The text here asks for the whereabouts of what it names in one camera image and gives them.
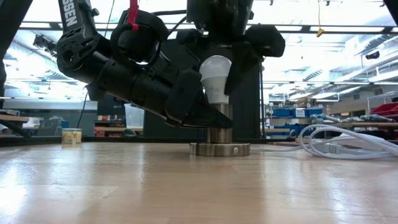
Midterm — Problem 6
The yellow hanging tag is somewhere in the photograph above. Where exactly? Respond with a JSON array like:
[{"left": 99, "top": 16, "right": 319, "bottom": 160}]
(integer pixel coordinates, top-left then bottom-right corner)
[{"left": 316, "top": 0, "right": 326, "bottom": 38}]

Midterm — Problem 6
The brass lamp socket base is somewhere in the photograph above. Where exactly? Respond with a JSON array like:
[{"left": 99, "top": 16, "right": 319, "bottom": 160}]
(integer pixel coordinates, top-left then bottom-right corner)
[{"left": 189, "top": 103, "right": 251, "bottom": 157}]

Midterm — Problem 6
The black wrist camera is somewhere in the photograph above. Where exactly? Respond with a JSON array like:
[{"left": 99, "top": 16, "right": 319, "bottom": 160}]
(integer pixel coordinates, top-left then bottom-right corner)
[
  {"left": 244, "top": 24, "right": 286, "bottom": 58},
  {"left": 164, "top": 68, "right": 203, "bottom": 124}
]

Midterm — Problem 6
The long wooden workbench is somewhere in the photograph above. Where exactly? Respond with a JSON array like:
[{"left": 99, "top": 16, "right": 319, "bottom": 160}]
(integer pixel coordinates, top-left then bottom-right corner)
[{"left": 323, "top": 121, "right": 398, "bottom": 139}]

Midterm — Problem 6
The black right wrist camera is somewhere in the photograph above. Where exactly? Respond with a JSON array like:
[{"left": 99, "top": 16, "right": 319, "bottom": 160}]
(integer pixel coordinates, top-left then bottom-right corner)
[{"left": 244, "top": 24, "right": 286, "bottom": 58}]

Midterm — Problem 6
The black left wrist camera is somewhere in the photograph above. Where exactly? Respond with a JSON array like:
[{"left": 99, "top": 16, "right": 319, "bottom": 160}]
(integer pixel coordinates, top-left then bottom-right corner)
[{"left": 164, "top": 68, "right": 203, "bottom": 124}]

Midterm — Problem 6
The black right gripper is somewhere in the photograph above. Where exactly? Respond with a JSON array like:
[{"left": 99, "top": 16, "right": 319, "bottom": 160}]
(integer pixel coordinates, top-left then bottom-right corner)
[{"left": 175, "top": 0, "right": 254, "bottom": 96}]

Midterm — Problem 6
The black monitor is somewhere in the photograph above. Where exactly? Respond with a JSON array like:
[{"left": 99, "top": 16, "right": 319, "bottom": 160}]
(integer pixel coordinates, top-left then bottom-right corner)
[{"left": 97, "top": 95, "right": 126, "bottom": 116}]

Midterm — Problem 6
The clear plastic bin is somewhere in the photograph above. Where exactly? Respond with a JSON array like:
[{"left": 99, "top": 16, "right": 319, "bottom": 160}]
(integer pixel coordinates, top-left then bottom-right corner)
[{"left": 124, "top": 103, "right": 146, "bottom": 128}]

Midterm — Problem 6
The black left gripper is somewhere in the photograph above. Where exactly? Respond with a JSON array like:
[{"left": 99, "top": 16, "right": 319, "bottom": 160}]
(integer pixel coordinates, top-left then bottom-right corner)
[{"left": 132, "top": 57, "right": 234, "bottom": 129}]

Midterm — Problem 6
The white frosted lightbulb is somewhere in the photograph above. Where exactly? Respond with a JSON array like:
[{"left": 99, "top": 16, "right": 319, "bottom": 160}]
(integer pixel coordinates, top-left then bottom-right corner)
[{"left": 198, "top": 55, "right": 233, "bottom": 105}]

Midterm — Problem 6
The wooden bench with black legs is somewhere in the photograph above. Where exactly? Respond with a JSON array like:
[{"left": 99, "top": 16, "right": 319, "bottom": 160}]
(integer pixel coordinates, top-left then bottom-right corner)
[{"left": 0, "top": 109, "right": 35, "bottom": 138}]

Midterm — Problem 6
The white lamp power cable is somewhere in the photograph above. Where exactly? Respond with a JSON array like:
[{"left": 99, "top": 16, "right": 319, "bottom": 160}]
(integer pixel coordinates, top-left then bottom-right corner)
[{"left": 257, "top": 124, "right": 398, "bottom": 161}]

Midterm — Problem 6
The blue storage bin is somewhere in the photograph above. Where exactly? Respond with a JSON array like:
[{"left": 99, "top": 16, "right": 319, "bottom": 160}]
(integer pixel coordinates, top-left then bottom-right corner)
[
  {"left": 273, "top": 108, "right": 295, "bottom": 118},
  {"left": 306, "top": 108, "right": 324, "bottom": 118}
]

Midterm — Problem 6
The thin black hanging cable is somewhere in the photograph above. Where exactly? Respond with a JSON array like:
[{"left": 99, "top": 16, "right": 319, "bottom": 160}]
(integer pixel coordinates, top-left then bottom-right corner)
[{"left": 76, "top": 0, "right": 116, "bottom": 129}]

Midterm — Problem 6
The red zip tie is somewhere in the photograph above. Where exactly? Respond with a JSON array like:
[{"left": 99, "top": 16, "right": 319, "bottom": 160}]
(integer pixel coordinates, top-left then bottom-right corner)
[{"left": 129, "top": 0, "right": 140, "bottom": 31}]

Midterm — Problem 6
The black partition screen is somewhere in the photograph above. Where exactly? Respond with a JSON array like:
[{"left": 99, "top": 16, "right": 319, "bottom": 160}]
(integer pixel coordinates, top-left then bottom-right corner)
[{"left": 143, "top": 40, "right": 265, "bottom": 140}]

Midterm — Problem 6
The wooden shelf with red items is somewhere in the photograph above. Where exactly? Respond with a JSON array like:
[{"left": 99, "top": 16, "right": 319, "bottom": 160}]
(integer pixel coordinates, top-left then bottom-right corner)
[{"left": 93, "top": 114, "right": 144, "bottom": 138}]

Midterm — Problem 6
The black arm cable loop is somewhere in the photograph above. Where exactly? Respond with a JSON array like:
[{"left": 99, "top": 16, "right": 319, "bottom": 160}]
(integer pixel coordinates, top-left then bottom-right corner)
[{"left": 110, "top": 9, "right": 187, "bottom": 69}]

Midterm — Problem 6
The small yellow jar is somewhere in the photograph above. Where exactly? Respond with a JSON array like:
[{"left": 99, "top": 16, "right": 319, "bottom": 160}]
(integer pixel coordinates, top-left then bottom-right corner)
[{"left": 62, "top": 128, "right": 83, "bottom": 145}]

